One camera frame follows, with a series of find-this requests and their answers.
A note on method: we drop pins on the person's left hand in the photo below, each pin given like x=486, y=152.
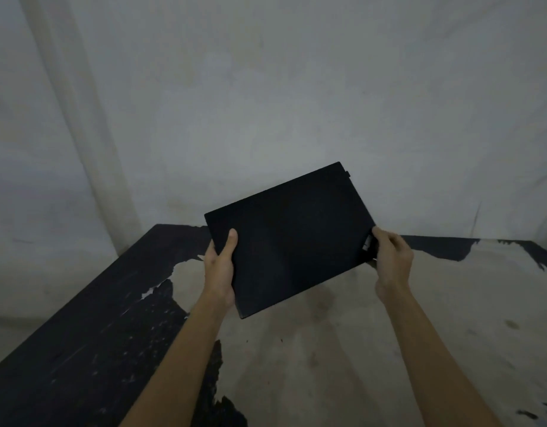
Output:
x=219, y=273

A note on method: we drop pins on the person's right hand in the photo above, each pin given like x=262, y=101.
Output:
x=394, y=265

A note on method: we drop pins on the person's left thumb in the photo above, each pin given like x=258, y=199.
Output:
x=229, y=243

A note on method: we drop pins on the person's right thumb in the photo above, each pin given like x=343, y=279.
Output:
x=376, y=244

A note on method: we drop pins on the black laptop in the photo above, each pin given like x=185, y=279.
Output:
x=291, y=237

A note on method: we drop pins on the person's right forearm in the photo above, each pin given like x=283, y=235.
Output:
x=438, y=360

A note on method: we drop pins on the person's left forearm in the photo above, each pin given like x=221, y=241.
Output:
x=175, y=369

